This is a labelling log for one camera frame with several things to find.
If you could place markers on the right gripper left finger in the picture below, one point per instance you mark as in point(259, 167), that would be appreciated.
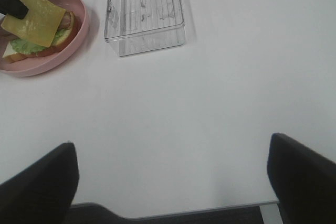
point(43, 192)

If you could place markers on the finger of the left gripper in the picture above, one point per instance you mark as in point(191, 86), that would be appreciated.
point(14, 8)

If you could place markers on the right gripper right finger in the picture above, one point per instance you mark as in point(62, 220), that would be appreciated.
point(302, 179)

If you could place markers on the yellow cheese slice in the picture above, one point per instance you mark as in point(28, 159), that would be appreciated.
point(40, 24)

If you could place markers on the green lettuce leaf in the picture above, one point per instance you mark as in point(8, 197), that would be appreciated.
point(24, 47)

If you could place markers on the white bread slice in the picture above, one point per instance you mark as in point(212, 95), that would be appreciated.
point(11, 56)

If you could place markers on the brown bacon strip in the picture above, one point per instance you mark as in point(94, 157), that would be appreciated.
point(65, 22)

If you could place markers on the pink round plate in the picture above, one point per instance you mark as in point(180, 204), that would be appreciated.
point(33, 66)

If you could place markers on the right clear plastic tray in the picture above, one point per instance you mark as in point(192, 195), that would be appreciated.
point(137, 26)

